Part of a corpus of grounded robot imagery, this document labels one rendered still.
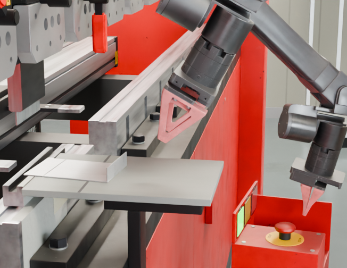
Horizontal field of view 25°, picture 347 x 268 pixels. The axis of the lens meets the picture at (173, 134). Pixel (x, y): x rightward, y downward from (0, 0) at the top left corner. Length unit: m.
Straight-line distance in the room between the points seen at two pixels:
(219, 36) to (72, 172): 0.30
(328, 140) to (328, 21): 4.18
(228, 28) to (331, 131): 0.50
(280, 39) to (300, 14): 4.15
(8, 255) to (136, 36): 2.31
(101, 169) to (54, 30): 0.22
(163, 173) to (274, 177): 3.23
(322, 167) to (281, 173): 2.93
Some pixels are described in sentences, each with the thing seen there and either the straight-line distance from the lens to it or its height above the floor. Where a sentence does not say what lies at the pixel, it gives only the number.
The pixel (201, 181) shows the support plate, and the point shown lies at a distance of 1.10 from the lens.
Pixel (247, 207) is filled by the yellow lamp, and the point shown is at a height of 0.82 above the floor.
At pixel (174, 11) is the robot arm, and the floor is 1.24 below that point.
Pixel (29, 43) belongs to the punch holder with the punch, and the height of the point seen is 1.20.
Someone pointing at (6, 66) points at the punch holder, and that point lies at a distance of 0.95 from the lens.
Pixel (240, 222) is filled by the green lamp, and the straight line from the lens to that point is 1.48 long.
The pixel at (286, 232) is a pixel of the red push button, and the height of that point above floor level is 0.80.
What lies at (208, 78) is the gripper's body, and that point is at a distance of 1.06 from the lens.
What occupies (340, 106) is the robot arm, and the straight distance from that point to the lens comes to 1.48.
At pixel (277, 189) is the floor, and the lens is 4.17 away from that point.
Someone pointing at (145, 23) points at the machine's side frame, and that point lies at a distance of 3.29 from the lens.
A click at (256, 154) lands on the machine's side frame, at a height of 0.40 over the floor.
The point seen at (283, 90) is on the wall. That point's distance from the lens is 5.67.
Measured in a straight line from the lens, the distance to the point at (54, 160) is 1.21.
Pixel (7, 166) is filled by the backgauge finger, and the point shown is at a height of 1.00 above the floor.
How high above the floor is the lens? 1.35
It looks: 15 degrees down
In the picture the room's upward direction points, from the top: straight up
